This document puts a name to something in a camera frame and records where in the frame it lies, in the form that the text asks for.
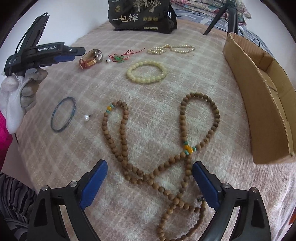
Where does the cardboard box tray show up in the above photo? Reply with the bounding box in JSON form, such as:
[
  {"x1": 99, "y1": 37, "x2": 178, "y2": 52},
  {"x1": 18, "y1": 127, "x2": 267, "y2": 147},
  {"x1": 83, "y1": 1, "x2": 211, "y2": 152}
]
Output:
[{"x1": 223, "y1": 33, "x2": 295, "y2": 164}]

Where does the black power cable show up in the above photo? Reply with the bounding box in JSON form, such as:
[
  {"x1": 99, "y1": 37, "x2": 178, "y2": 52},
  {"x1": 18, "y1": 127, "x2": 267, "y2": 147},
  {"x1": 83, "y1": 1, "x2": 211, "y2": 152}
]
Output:
[{"x1": 237, "y1": 21, "x2": 262, "y2": 46}]

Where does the green pendant red cord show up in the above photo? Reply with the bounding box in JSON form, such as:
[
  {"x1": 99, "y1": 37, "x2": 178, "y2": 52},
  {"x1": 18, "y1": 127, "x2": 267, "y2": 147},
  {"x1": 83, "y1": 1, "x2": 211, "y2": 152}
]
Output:
[{"x1": 108, "y1": 47, "x2": 147, "y2": 64}]

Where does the blue patterned bed sheet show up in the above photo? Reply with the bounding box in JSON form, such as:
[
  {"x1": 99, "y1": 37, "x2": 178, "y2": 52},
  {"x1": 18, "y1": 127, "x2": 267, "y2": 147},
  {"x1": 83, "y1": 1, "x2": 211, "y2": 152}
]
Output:
[{"x1": 173, "y1": 6, "x2": 274, "y2": 56}]

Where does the cream bead bracelet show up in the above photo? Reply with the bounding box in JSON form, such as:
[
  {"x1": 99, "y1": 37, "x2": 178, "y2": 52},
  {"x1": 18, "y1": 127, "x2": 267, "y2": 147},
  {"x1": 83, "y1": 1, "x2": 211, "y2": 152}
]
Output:
[{"x1": 126, "y1": 60, "x2": 168, "y2": 84}]

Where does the white pearl necklace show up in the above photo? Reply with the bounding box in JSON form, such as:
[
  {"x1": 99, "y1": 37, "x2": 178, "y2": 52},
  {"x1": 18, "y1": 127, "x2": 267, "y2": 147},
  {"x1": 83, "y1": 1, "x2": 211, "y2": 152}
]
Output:
[{"x1": 147, "y1": 44, "x2": 196, "y2": 55}]

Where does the black plum snack bag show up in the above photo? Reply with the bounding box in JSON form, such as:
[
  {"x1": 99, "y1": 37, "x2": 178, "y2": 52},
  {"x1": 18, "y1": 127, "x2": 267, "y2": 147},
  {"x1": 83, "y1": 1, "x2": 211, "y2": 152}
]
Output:
[{"x1": 108, "y1": 0, "x2": 177, "y2": 34}]

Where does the black mini tripod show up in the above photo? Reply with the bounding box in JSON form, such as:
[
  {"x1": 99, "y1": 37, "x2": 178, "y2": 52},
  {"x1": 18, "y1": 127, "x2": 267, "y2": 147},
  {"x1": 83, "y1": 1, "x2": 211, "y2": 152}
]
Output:
[{"x1": 203, "y1": 0, "x2": 239, "y2": 36}]

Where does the striped sleeve forearm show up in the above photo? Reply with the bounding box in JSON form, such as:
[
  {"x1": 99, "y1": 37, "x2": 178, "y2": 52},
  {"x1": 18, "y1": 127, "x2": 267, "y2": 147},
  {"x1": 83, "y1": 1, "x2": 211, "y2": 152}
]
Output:
[{"x1": 1, "y1": 172, "x2": 37, "y2": 240}]

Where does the long brown wooden bead necklace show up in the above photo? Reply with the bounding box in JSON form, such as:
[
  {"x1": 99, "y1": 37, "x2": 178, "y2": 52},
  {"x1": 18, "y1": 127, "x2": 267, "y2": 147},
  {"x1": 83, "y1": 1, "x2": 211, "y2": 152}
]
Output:
[{"x1": 102, "y1": 92, "x2": 221, "y2": 241}]

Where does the white gloved left hand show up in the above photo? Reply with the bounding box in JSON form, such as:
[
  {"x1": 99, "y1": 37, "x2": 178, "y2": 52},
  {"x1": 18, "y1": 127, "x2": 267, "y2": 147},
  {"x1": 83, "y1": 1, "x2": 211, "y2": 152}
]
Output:
[{"x1": 1, "y1": 68, "x2": 48, "y2": 134}]

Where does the dark blue bangle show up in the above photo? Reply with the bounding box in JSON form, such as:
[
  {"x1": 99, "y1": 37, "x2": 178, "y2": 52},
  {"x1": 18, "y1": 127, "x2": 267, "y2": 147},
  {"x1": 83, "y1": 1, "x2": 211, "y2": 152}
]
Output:
[{"x1": 50, "y1": 96, "x2": 76, "y2": 133}]

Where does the pink plaid blanket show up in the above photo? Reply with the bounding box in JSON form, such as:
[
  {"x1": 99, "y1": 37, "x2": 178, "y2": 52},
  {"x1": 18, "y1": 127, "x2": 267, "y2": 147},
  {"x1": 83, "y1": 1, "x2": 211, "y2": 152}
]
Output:
[{"x1": 16, "y1": 20, "x2": 295, "y2": 240}]

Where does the red strap gold watch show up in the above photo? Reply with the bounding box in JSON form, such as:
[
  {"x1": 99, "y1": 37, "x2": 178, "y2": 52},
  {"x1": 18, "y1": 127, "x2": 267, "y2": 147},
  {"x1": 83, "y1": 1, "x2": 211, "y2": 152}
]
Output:
[{"x1": 79, "y1": 49, "x2": 103, "y2": 70}]

